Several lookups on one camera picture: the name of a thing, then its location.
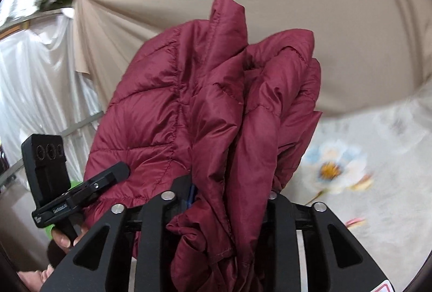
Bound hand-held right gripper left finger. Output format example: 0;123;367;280
40;175;197;292

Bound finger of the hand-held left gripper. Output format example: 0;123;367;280
84;162;131;193

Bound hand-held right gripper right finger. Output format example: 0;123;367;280
263;190;396;292

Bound maroon puffer jacket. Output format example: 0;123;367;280
81;0;323;292

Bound person's left hand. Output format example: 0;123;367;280
50;225;90;253

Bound white sheer curtain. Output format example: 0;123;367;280
0;17;105;185

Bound floral bedsheet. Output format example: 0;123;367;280
131;84;432;292

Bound beige curtain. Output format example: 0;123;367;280
72;0;432;117

